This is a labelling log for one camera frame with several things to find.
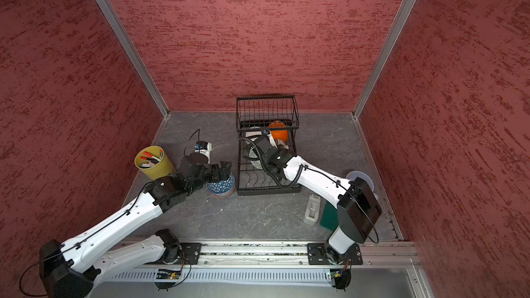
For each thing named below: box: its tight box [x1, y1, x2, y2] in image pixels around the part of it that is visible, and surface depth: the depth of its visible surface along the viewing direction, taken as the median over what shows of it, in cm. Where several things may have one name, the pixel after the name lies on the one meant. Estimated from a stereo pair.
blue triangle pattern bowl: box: [206, 173, 236, 198], surface depth 87 cm
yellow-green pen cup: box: [133, 145, 174, 181], surface depth 85 cm
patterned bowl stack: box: [207, 187, 236, 198], surface depth 85 cm
